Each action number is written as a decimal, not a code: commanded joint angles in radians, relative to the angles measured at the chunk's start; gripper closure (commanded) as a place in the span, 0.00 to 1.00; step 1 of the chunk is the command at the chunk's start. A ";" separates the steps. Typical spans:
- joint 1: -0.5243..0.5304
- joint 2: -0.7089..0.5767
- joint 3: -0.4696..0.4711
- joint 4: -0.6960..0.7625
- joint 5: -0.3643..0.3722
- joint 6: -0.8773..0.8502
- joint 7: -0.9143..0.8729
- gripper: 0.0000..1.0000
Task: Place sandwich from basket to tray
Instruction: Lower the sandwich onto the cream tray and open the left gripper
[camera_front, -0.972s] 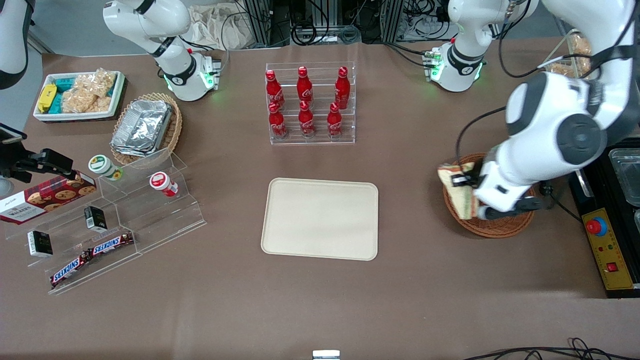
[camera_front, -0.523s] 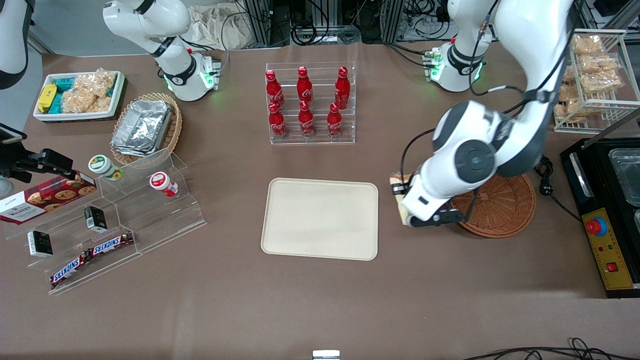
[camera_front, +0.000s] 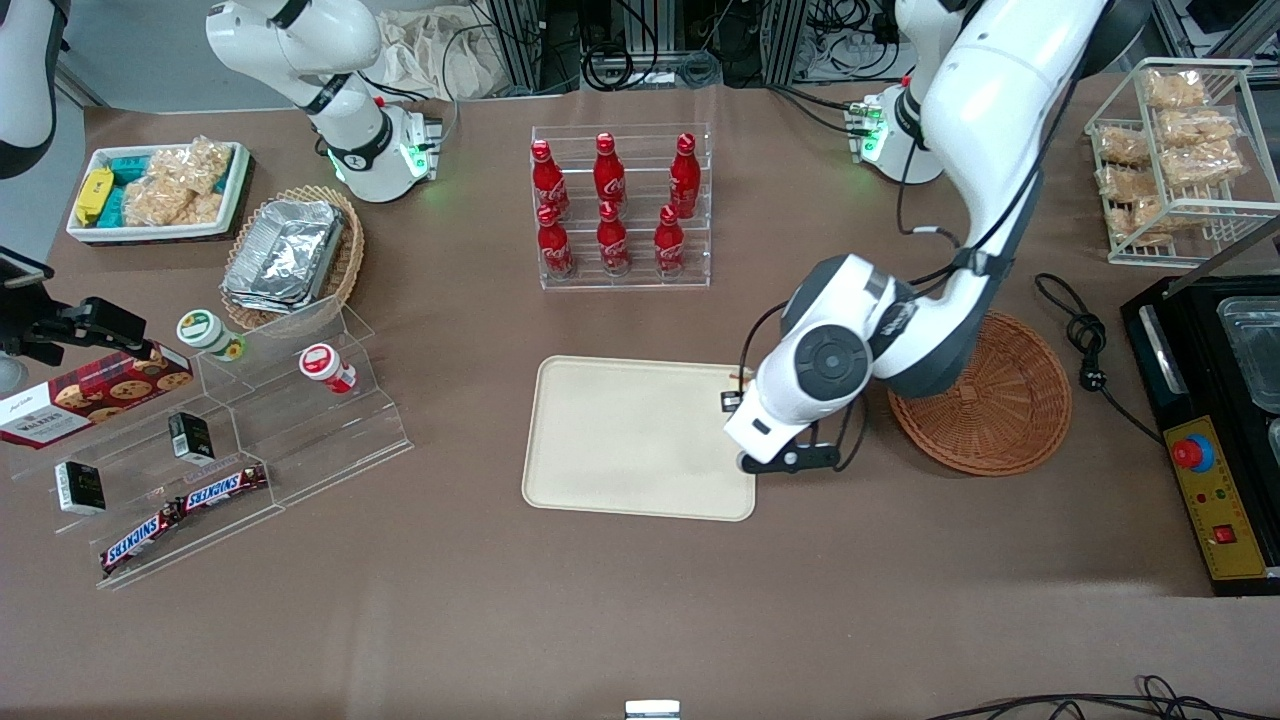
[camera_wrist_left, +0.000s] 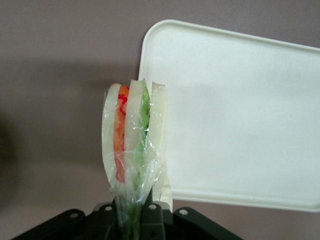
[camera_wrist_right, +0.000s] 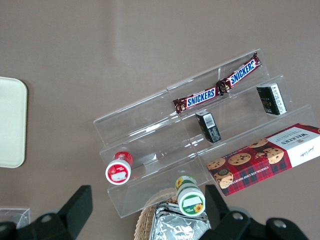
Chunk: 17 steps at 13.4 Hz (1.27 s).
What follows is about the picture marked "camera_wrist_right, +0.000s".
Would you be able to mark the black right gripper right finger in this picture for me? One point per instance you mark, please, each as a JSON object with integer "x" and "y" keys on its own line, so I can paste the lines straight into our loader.
{"x": 225, "y": 222}

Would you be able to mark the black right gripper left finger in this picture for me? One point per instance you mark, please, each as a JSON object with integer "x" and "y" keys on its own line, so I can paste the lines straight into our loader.
{"x": 70, "y": 215}

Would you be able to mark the oval tan wicker basket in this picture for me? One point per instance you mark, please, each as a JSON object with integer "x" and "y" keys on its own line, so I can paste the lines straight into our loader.
{"x": 146, "y": 217}

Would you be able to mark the beige rectangular tray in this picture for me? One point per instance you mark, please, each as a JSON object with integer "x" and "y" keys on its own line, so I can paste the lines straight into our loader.
{"x": 12, "y": 122}

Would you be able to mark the green lid cup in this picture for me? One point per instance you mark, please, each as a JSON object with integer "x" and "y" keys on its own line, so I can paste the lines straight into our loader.
{"x": 191, "y": 200}

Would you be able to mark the silver foil container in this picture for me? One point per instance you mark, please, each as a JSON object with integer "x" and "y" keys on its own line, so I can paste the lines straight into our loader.
{"x": 175, "y": 225}

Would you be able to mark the clear acrylic bottle rack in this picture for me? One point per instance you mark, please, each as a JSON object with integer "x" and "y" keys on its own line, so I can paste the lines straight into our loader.
{"x": 15, "y": 216}

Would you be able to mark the red lid cup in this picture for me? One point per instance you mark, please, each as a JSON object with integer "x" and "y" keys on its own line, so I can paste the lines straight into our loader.
{"x": 118, "y": 170}

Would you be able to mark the Walkers red cookie box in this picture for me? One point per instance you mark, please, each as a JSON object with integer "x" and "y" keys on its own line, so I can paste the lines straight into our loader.
{"x": 262, "y": 160}

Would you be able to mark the small black box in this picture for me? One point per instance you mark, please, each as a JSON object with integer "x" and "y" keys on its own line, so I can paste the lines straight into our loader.
{"x": 208, "y": 127}
{"x": 271, "y": 98}

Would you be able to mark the clear acrylic stepped stand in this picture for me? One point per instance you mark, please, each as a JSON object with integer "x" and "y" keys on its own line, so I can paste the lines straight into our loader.
{"x": 155, "y": 140}

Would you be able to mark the Snickers chocolate bar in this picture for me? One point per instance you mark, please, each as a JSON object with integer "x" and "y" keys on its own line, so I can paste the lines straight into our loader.
{"x": 200, "y": 98}
{"x": 243, "y": 72}

